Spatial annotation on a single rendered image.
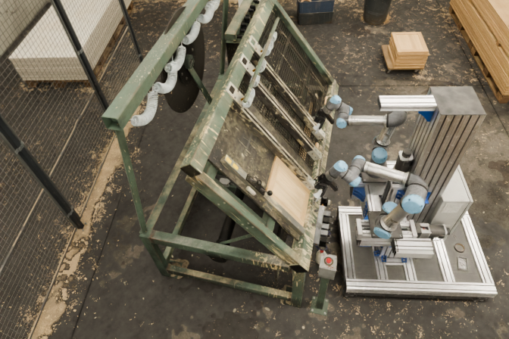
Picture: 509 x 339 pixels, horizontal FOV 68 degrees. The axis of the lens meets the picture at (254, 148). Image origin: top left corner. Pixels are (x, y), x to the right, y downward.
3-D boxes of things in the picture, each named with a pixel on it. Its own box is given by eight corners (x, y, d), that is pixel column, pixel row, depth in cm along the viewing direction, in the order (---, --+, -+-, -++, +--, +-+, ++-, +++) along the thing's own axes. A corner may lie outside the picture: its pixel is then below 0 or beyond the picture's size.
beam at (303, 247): (296, 273, 287) (308, 272, 281) (287, 265, 282) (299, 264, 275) (330, 89, 427) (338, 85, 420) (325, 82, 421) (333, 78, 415)
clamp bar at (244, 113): (307, 192, 320) (332, 186, 305) (215, 95, 262) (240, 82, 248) (310, 182, 326) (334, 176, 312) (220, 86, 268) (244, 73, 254)
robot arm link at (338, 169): (348, 172, 234) (336, 164, 234) (337, 181, 242) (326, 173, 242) (350, 164, 240) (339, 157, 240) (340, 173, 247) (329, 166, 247)
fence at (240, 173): (300, 234, 294) (304, 234, 292) (220, 161, 248) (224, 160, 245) (301, 229, 297) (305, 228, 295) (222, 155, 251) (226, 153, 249)
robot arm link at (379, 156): (368, 167, 302) (371, 157, 292) (370, 155, 310) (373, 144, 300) (384, 170, 299) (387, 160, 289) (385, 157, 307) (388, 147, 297)
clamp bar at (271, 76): (317, 141, 357) (340, 134, 343) (238, 47, 300) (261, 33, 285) (319, 134, 364) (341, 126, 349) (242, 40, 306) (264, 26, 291)
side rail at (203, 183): (288, 265, 282) (299, 264, 275) (184, 179, 228) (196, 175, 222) (288, 258, 286) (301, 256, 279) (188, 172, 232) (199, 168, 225)
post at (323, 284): (322, 309, 340) (329, 275, 284) (315, 308, 342) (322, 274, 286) (323, 303, 344) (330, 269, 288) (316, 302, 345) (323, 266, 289)
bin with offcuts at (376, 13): (391, 26, 640) (401, -11, 592) (360, 27, 644) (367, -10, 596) (386, 11, 674) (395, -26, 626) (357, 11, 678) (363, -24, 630)
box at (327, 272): (333, 281, 282) (335, 270, 268) (317, 277, 284) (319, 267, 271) (335, 265, 289) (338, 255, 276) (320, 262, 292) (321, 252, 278)
